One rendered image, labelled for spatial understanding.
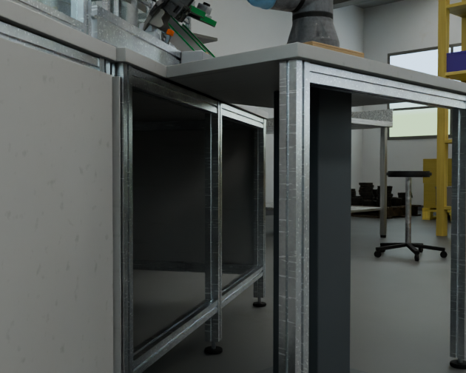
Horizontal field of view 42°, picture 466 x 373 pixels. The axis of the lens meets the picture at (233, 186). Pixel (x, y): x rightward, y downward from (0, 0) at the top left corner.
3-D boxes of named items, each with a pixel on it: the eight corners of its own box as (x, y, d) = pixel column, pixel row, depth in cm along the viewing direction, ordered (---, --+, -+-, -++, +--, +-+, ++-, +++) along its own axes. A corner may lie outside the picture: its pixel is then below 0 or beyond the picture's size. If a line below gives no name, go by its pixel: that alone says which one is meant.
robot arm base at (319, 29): (348, 52, 176) (348, 17, 176) (325, 43, 164) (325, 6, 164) (301, 58, 185) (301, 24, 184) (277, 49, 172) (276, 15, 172)
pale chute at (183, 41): (208, 70, 235) (215, 61, 234) (191, 65, 223) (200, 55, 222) (163, 24, 243) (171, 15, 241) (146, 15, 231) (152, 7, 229)
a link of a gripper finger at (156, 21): (151, 35, 199) (170, 15, 200) (138, 24, 200) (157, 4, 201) (153, 39, 202) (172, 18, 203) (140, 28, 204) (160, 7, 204)
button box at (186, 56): (221, 80, 202) (221, 61, 201) (202, 70, 181) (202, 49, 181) (201, 81, 203) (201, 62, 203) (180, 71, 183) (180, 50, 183)
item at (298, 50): (481, 95, 186) (481, 86, 186) (297, 56, 121) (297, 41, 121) (299, 111, 235) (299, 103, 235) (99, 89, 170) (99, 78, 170)
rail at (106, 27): (214, 98, 218) (214, 67, 218) (97, 51, 132) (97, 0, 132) (200, 98, 219) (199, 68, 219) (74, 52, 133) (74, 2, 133)
